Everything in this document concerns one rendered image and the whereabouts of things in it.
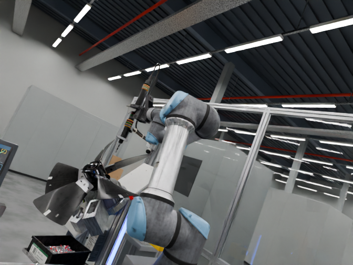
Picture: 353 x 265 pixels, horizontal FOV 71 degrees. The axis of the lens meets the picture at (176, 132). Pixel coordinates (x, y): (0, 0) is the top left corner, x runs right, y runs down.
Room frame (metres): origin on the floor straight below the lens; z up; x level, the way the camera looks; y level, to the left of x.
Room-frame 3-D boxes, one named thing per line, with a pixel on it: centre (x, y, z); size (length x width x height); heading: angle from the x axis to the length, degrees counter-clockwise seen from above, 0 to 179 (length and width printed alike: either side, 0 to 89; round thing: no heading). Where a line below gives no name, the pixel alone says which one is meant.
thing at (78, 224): (1.52, 0.31, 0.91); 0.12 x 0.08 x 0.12; 132
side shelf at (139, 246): (1.95, -0.04, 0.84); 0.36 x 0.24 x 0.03; 42
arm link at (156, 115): (1.30, 0.10, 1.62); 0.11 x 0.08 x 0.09; 42
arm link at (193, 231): (0.84, -0.16, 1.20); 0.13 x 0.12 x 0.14; 106
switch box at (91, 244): (1.88, 0.19, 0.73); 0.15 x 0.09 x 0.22; 132
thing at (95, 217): (1.48, 0.23, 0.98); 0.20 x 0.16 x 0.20; 132
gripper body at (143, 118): (1.41, 0.21, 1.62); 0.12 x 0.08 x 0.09; 42
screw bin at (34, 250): (1.24, 0.28, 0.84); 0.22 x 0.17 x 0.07; 148
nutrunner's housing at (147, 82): (1.49, 0.29, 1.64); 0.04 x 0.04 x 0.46
